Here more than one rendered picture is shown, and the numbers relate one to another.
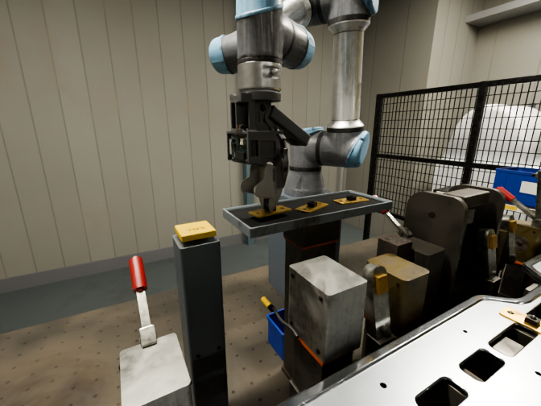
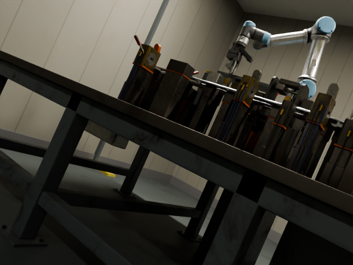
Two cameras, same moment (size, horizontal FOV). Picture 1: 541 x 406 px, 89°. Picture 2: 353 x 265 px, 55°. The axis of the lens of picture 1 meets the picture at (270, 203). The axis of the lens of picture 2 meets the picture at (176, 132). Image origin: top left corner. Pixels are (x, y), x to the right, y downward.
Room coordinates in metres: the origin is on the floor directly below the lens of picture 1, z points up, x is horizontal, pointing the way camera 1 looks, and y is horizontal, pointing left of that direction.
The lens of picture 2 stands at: (-0.59, -1.90, 0.66)
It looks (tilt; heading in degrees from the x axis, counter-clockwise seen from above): 1 degrees up; 64
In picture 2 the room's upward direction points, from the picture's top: 24 degrees clockwise
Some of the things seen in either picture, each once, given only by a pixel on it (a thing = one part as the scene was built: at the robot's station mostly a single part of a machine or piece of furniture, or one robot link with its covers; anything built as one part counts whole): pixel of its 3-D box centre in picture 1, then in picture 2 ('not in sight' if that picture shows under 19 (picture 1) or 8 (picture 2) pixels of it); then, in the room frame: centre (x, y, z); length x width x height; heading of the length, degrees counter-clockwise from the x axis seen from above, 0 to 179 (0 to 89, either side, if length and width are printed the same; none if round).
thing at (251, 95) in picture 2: not in sight; (235, 112); (0.27, -0.60, 0.87); 0.12 x 0.07 x 0.35; 29
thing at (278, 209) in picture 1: (270, 209); not in sight; (0.52, 0.00, 1.18); 0.08 x 0.04 x 0.01; 128
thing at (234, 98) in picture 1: (257, 130); (236, 52); (0.50, 0.02, 1.33); 0.09 x 0.08 x 0.12; 128
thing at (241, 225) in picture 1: (311, 209); (245, 82); (0.58, -0.09, 1.16); 0.37 x 0.14 x 0.02; 119
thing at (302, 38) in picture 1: (281, 46); (261, 37); (0.60, -0.02, 1.49); 0.11 x 0.11 x 0.08; 58
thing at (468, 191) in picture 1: (440, 281); (273, 123); (0.63, -0.44, 0.94); 0.18 x 0.13 x 0.49; 119
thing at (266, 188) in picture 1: (266, 189); (229, 66); (0.49, 0.01, 1.22); 0.06 x 0.03 x 0.09; 128
